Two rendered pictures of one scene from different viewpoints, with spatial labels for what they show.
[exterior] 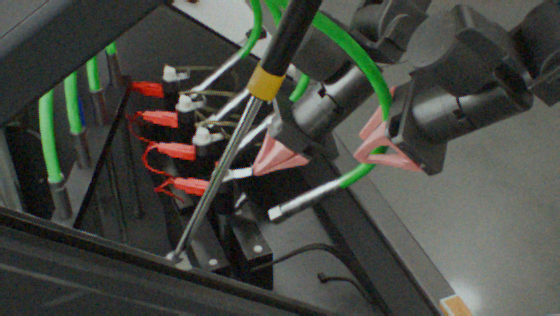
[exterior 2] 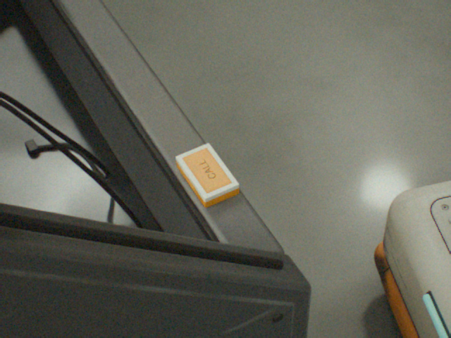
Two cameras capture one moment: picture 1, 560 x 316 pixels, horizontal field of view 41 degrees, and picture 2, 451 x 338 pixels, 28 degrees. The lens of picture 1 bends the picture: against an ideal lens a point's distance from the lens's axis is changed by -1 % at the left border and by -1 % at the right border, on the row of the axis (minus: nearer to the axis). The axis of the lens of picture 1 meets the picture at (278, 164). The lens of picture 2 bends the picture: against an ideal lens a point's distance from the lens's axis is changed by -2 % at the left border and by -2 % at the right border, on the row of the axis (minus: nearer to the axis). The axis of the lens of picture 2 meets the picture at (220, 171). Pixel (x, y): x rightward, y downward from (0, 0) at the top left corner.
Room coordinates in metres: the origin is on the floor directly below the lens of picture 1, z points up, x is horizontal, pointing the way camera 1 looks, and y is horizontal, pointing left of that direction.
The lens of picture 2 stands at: (0.13, -0.21, 1.51)
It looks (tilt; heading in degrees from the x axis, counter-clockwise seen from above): 49 degrees down; 356
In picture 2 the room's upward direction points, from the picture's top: 2 degrees counter-clockwise
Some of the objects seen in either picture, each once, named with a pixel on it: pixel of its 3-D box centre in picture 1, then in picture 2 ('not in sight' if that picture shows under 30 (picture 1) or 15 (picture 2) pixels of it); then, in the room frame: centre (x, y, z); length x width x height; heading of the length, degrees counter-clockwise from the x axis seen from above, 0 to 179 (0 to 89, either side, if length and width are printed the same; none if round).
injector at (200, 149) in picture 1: (214, 193); not in sight; (0.79, 0.09, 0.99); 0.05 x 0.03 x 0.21; 113
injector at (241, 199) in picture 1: (233, 229); not in sight; (0.72, 0.06, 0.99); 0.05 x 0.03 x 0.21; 113
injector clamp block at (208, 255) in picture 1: (202, 217); not in sight; (0.83, 0.12, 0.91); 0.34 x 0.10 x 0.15; 23
